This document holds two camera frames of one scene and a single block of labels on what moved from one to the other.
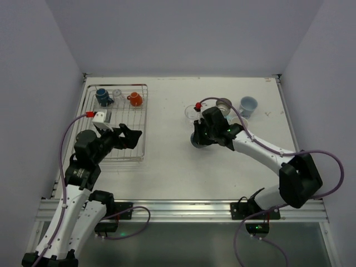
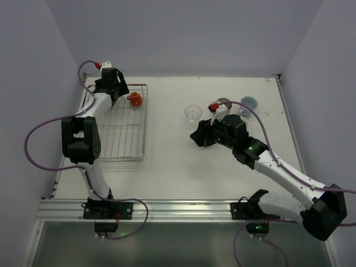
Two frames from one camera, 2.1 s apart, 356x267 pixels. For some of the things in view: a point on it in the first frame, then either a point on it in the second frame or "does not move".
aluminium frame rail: [185, 211] does not move
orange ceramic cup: [136, 99] does not move
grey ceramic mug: [248, 104] does not move
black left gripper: [120, 136] → [121, 87]
